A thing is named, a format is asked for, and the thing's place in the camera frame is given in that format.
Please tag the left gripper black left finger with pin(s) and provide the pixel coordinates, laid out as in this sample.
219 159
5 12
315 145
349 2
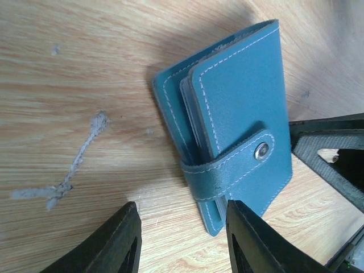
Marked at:
114 247

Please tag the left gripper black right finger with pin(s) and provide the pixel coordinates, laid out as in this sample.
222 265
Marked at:
254 246

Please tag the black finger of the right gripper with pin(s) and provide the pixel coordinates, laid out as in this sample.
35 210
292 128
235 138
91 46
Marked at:
333 148

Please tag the teal leather card holder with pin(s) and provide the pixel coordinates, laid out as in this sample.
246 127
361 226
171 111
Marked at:
225 108

